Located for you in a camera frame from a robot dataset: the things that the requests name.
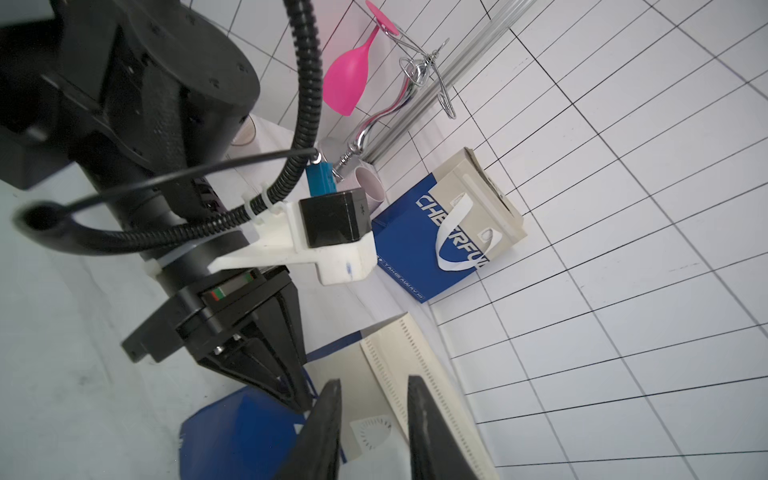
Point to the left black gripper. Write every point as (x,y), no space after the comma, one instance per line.
(243,324)

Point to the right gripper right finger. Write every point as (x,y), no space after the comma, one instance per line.
(434,453)

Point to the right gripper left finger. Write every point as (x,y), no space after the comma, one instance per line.
(316,454)

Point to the blue cheerful bag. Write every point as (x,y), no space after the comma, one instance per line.
(248,434)
(452,223)

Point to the blue Cheerful bag front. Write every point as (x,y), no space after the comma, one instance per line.
(452,223)

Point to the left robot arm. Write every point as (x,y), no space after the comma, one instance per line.
(146,98)

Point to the mauve ceramic mug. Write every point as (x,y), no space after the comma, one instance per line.
(368,180)

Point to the pink plastic wine glass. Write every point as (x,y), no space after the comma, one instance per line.
(346,79)

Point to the chrome glass holder stand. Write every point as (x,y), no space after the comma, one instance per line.
(341,153)

